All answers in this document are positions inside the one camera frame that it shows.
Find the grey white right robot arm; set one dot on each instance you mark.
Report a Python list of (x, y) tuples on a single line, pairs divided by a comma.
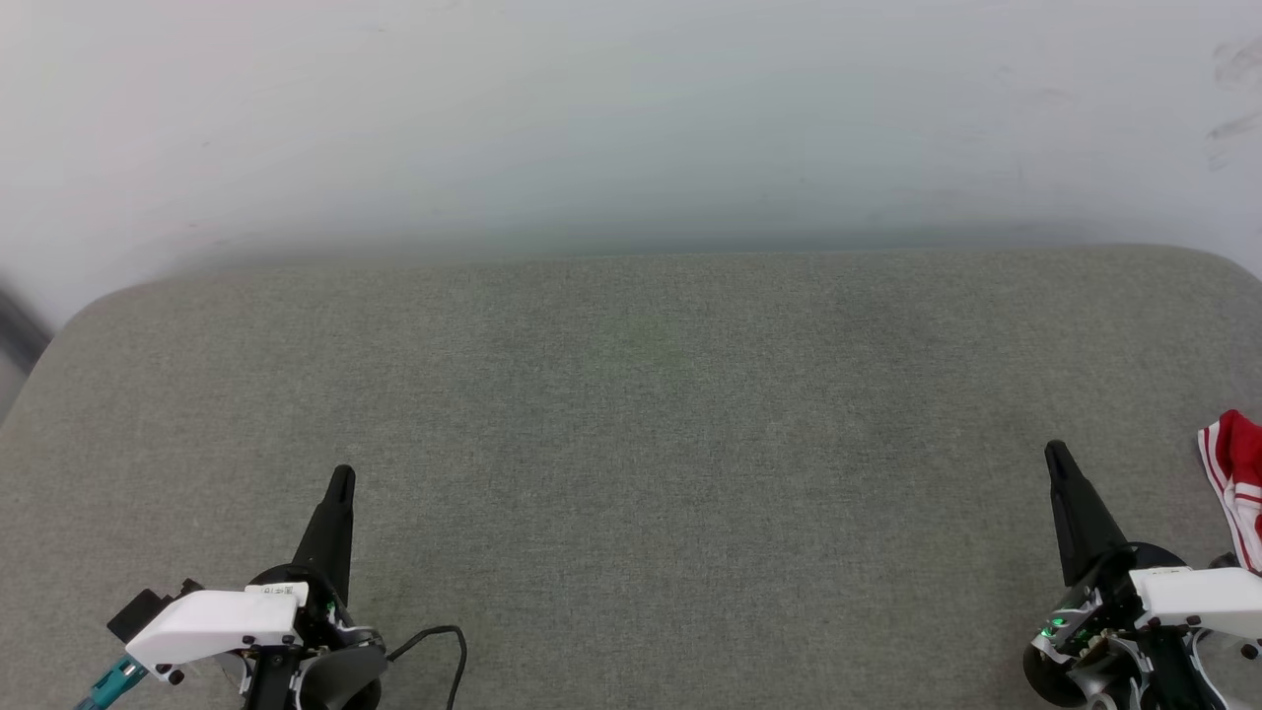
[(1096, 688)]

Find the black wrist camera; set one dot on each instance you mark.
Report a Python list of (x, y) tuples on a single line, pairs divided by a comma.
[(138, 613), (1225, 562)]

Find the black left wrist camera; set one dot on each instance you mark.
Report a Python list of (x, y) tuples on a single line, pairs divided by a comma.
[(138, 613)]

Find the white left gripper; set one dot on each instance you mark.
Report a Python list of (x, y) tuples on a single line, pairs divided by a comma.
[(212, 623)]

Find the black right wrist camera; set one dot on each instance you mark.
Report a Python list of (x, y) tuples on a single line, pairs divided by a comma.
[(1225, 562)]

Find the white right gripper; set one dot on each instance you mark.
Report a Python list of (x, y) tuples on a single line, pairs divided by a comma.
[(1193, 597)]

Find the red and white shirt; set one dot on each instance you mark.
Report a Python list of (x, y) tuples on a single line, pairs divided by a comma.
[(1244, 444)]

